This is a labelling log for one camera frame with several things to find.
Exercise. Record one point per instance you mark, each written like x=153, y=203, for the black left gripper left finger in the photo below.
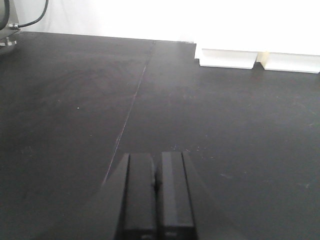
x=138, y=215

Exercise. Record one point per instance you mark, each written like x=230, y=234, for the grey metal stand base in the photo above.
x=8, y=26

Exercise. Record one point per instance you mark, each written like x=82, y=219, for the white storage bin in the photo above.
x=288, y=62
x=220, y=58

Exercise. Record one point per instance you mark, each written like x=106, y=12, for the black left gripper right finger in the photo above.
x=174, y=210

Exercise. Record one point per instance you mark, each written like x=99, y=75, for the white storage bin left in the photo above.
x=220, y=58

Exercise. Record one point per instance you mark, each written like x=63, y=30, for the white storage bin middle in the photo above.
x=288, y=62

